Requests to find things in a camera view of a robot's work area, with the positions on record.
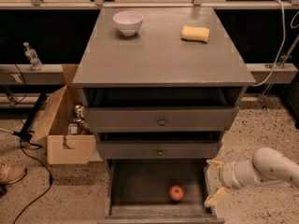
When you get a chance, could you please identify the clear plastic water bottle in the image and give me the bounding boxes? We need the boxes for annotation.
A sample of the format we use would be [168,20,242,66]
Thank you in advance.
[23,42,43,71]

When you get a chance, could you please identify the red apple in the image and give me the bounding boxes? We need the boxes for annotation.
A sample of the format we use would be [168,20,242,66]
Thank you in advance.
[169,185,185,202]

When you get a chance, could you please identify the cardboard box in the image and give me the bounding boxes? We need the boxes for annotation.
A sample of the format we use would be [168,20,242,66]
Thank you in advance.
[31,64,101,164]

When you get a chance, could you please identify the white ceramic bowl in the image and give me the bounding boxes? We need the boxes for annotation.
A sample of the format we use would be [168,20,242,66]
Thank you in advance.
[113,10,144,36]

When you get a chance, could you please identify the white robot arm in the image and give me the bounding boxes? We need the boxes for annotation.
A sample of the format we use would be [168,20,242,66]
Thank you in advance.
[204,147,299,207]

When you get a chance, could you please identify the grey bottom drawer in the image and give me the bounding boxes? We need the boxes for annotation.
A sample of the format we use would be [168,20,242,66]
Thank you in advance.
[98,159,224,224]

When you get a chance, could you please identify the grey middle drawer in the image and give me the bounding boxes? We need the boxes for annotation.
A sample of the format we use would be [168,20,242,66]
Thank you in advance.
[97,132,222,160]

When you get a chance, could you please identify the white hanging cable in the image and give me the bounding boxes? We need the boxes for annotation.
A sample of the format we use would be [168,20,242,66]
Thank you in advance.
[251,0,287,88]

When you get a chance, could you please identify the items inside cardboard box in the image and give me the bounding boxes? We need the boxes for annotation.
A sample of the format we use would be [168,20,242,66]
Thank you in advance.
[67,105,91,135]

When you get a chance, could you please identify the yellow sponge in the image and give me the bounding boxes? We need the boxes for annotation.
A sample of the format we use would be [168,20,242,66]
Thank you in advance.
[181,25,210,43]

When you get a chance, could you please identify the grey drawer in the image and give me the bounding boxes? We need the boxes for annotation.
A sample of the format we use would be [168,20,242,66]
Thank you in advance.
[98,159,224,224]
[83,106,238,133]
[97,132,222,160]

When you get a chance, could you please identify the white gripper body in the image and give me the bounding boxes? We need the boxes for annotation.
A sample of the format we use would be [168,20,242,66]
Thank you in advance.
[219,161,243,190]

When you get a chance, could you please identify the grey top drawer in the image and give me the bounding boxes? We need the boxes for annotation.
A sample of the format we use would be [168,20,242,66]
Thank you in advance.
[83,106,238,133]

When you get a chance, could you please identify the black floor cable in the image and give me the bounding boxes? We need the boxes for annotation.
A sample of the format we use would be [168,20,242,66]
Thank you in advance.
[11,63,53,224]

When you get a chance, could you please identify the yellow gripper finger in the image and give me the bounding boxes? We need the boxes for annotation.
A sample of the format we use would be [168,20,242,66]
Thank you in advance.
[206,160,224,169]
[204,186,230,207]

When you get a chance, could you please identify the grey drawer cabinet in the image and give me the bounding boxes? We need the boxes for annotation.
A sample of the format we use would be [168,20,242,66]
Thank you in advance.
[72,7,256,224]

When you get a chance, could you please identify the tan sneaker shoe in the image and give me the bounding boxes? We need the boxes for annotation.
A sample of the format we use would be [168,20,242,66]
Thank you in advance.
[0,163,26,185]

